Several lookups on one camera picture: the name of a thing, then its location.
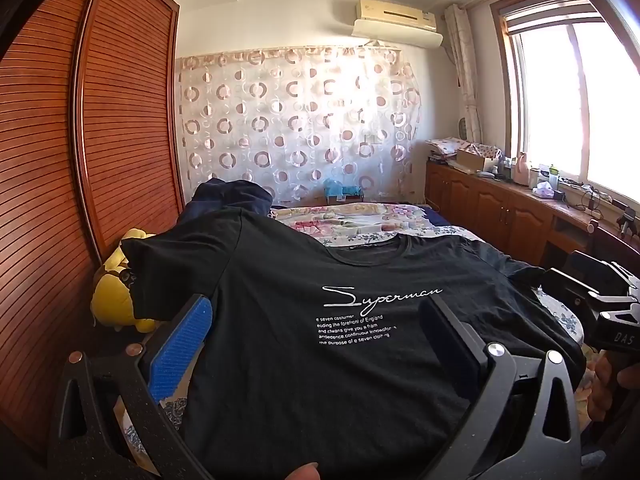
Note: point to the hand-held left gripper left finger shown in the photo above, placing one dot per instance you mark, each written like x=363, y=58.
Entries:
x=180, y=345

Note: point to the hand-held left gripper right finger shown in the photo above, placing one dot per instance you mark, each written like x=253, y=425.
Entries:
x=450, y=332

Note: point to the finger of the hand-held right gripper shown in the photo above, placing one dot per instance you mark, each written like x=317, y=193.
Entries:
x=565, y=285

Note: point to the black printed t-shirt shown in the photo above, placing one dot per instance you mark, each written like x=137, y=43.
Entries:
x=300, y=360

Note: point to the person's right hand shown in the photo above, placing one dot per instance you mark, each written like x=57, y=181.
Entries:
x=605, y=390

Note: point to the person's left hand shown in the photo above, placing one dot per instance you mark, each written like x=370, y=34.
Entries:
x=300, y=472

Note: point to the blue floral bedsheet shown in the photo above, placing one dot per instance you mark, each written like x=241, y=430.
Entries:
x=560, y=315

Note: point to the yellow plush toy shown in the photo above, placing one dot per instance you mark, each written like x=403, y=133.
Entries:
x=117, y=300

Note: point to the small black tripod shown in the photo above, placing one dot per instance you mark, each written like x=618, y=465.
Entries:
x=627, y=222

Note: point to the white tissue pack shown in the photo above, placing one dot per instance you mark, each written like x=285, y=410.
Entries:
x=543, y=188

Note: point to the wooden low cabinet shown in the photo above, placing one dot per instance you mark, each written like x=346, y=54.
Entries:
x=500, y=210

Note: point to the pink bottle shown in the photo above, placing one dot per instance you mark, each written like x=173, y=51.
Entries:
x=521, y=170

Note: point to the pink floral quilt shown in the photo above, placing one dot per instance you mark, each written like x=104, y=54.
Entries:
x=350, y=220

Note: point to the cardboard box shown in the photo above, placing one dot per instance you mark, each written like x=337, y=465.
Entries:
x=475, y=160

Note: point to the navy blue folded garment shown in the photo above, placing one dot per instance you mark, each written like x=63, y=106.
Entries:
x=225, y=195

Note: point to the stack of folded cloths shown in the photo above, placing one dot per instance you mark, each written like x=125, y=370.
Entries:
x=445, y=147

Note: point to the wooden framed window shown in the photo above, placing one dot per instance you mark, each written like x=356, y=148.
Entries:
x=575, y=85

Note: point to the wooden slatted wardrobe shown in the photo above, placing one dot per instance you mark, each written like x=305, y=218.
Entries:
x=60, y=160

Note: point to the white patterned window curtain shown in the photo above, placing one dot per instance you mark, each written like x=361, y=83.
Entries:
x=467, y=75

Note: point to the circle patterned sheer curtain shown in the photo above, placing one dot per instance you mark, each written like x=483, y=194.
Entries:
x=300, y=125

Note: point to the white air deflector panel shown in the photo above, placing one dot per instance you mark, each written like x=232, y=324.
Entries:
x=400, y=35

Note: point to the white air conditioner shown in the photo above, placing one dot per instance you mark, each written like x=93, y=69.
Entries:
x=395, y=10

